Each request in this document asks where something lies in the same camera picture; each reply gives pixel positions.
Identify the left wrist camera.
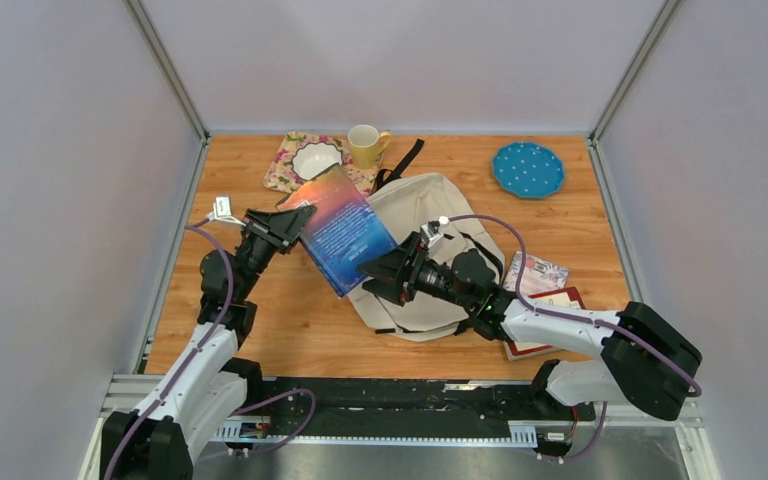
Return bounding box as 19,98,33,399
207,195,244,226

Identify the beige canvas backpack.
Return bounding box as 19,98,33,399
349,140,505,342

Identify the red bordered white book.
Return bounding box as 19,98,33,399
504,287,585,361

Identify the floral patterned small book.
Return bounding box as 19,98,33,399
503,251,569,296

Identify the floral square tray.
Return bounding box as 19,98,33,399
263,131,383,196

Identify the blue polka dot plate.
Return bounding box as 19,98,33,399
491,141,566,199

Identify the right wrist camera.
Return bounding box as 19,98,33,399
419,216,450,252

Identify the yellow ceramic mug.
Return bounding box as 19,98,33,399
347,125,392,169

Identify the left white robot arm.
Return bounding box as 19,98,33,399
99,205,316,479

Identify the white bowl with dark rim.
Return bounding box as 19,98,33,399
291,142,343,181

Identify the blue sunset cover book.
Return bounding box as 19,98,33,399
276,165,397,297

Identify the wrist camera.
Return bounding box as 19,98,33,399
419,216,450,252
207,195,244,226

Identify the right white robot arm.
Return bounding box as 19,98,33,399
357,232,702,421

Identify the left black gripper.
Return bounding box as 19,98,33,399
235,205,315,301

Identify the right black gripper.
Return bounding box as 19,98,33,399
357,232,475,311

